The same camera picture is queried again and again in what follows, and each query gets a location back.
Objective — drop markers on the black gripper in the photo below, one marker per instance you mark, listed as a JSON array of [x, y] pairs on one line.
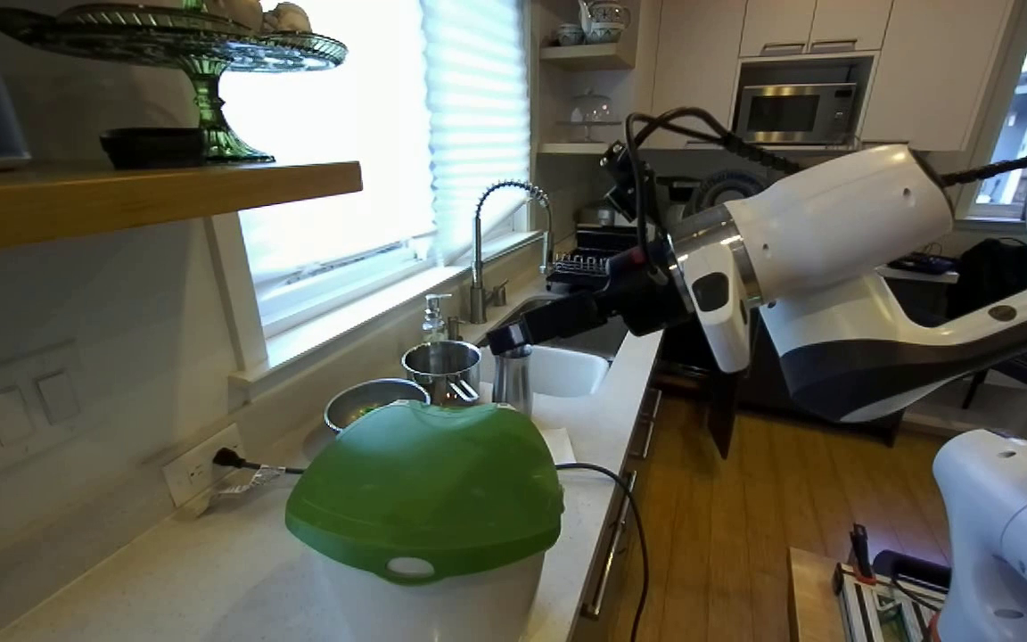
[[632, 294]]

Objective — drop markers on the green plastic bin lid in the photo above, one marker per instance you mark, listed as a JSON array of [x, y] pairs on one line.
[[425, 486]]

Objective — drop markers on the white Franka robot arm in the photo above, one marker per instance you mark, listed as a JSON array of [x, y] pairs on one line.
[[872, 272]]

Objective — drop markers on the white plastic compost bin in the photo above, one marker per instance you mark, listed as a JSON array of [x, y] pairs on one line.
[[463, 599]]

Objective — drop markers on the black dish rack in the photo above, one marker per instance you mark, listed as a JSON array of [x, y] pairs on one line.
[[585, 267]]

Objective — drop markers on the white kitchen sink basin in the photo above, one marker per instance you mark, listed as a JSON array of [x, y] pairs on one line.
[[568, 359]]

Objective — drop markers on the tall stainless steel canister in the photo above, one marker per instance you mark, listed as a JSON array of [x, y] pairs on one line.
[[510, 379]]

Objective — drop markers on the chrome kitchen faucet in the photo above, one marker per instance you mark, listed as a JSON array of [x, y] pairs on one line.
[[482, 255]]

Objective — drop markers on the glass soap dispenser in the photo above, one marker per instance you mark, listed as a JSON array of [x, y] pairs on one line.
[[437, 319]]

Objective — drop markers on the white pleated window blind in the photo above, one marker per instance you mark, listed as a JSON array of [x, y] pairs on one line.
[[479, 119]]

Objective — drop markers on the stainless steel colander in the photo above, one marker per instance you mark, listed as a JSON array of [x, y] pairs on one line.
[[371, 406]]

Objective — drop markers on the dark kitchen island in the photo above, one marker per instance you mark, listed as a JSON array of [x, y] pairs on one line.
[[763, 394]]

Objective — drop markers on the white framed kitchen window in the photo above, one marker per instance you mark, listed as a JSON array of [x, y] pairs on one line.
[[337, 154]]

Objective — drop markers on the stainless steel microwave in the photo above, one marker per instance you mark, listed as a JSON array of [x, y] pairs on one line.
[[795, 111]]

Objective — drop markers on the robot mounting cart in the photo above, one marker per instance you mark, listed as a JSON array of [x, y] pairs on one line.
[[872, 595]]

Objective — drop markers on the black backpack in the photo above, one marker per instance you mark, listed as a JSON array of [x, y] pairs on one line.
[[990, 272]]

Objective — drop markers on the small black bowl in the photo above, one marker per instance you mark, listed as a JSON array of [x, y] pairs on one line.
[[150, 144]]

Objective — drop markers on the green glass cake stand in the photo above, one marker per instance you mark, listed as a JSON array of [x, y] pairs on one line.
[[197, 48]]

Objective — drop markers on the white upper wall cabinets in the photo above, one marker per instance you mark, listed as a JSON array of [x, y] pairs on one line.
[[845, 30]]

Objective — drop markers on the white wall outlet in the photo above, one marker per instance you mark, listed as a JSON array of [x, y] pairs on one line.
[[197, 470]]

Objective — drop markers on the wooden wall shelf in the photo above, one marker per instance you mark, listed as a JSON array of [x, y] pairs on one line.
[[144, 196]]

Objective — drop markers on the white light switch plate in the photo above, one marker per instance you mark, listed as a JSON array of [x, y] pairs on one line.
[[25, 412]]

